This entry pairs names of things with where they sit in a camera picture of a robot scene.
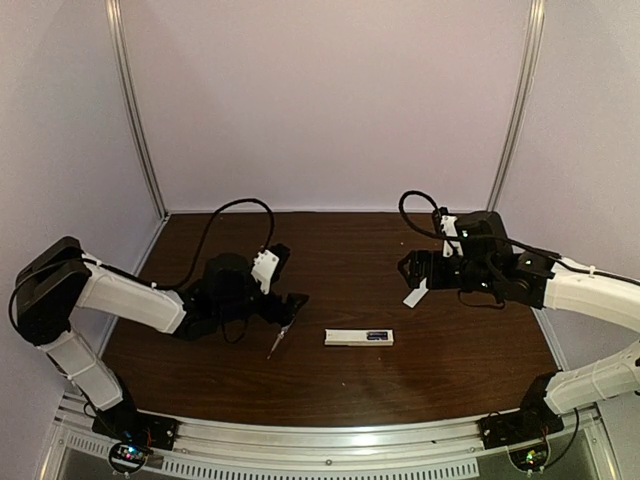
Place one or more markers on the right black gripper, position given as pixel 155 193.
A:
pixel 431 270

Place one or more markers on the left aluminium frame post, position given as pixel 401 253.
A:
pixel 118 37

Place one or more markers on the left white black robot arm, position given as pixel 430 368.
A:
pixel 65 278

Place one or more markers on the aluminium frame post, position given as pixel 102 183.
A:
pixel 118 37
pixel 528 67

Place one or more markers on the white remote back cover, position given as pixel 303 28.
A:
pixel 416 294

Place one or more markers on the white remote control body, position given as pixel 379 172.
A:
pixel 352 338

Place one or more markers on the clear handle small screwdriver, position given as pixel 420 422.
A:
pixel 279 338

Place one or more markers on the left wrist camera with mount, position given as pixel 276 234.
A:
pixel 264 269

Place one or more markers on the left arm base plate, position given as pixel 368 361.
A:
pixel 141 429

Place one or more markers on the aluminium front rail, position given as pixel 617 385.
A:
pixel 582 450

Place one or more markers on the right aluminium frame post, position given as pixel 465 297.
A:
pixel 528 67

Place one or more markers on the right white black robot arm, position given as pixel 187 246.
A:
pixel 477 256

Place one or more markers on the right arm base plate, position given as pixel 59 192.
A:
pixel 505 429

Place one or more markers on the perforated white cable duct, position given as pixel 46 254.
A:
pixel 86 458

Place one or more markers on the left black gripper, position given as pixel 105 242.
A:
pixel 282 307

